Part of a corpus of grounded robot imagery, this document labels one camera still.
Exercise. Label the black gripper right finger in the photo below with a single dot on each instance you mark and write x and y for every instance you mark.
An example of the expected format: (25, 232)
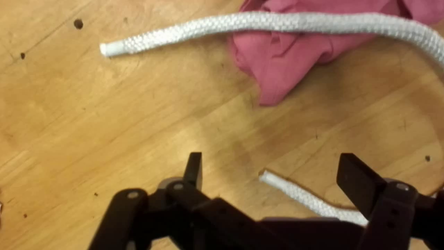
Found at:
(387, 206)

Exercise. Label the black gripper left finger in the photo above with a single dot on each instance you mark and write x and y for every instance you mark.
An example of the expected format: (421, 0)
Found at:
(133, 218)

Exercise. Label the dark pink cloth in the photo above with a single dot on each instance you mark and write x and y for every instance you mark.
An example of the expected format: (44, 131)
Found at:
(279, 61)

